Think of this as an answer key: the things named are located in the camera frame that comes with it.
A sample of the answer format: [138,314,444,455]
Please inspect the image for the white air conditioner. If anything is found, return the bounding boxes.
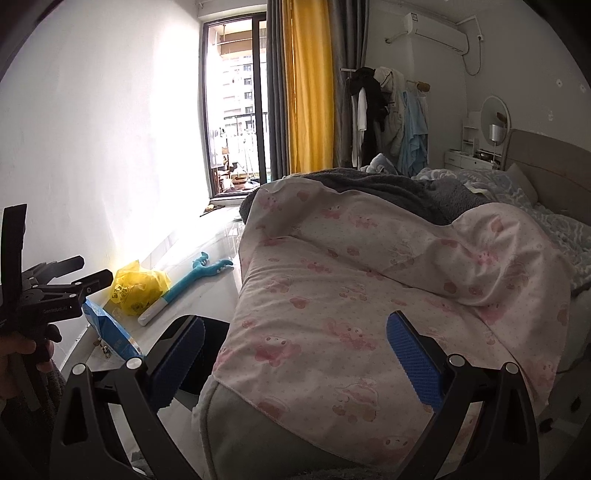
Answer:
[403,11,469,52]

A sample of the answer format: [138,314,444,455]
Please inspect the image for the beige upholstered headboard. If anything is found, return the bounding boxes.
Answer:
[501,128,591,217]

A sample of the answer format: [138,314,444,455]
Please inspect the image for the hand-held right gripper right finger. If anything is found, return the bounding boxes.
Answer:
[385,310,541,480]

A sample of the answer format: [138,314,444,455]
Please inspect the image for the round mirror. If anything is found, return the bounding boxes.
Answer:
[480,95,511,144]

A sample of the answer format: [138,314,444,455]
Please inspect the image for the beige coat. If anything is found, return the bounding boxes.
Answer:
[374,67,409,160]

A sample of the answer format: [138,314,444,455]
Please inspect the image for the light blue garment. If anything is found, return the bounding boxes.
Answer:
[399,90,430,176]

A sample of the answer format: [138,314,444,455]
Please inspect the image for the bed mattress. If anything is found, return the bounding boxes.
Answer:
[191,376,416,480]

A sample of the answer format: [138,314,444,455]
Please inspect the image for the white vanity table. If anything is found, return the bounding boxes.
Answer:
[444,148,502,171]

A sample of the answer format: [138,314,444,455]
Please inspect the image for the beige pillow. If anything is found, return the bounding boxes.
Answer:
[505,162,539,204]

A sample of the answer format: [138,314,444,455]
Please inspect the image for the grey fleece blanket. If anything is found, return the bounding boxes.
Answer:
[240,167,485,227]

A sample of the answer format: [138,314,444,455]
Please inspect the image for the clothes rack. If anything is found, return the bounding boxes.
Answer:
[341,66,432,176]

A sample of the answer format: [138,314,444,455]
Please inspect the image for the teal toy grabber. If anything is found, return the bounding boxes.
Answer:
[137,251,235,328]

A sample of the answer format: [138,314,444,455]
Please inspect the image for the light blue plush toy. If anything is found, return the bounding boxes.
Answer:
[360,152,400,175]

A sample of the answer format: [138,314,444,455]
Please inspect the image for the person's left hand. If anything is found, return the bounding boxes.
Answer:
[0,332,55,401]

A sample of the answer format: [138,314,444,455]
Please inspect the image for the pink printed blanket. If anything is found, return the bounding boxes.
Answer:
[215,178,573,472]

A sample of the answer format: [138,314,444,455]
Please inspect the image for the white desk organizer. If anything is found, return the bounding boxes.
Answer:
[462,111,482,153]

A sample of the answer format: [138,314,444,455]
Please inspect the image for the black garment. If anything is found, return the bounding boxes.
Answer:
[348,67,389,134]

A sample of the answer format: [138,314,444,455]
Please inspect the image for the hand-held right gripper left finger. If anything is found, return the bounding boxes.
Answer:
[48,315,206,480]

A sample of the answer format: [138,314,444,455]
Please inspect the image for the white table lamp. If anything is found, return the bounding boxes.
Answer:
[488,124,504,162]

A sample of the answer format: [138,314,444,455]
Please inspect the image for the blue packet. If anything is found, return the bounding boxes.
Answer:
[82,298,144,363]

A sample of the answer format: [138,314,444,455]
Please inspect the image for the black framed balcony door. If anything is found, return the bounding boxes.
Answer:
[201,16,271,199]

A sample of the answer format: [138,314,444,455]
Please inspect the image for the yellow curtain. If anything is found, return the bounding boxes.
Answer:
[281,0,335,174]

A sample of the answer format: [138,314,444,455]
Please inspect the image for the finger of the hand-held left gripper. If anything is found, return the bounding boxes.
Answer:
[25,255,86,284]
[55,269,114,298]

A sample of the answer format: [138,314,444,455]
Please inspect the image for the white power cable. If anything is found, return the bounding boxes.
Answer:
[462,32,485,77]

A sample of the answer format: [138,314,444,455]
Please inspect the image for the white shirt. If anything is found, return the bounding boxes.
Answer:
[353,88,368,132]

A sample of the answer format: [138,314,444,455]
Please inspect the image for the yellow plastic bag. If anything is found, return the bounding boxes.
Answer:
[108,260,172,317]

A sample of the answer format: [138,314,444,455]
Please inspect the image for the grey curtain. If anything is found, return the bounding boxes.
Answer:
[265,0,296,181]
[328,0,370,169]

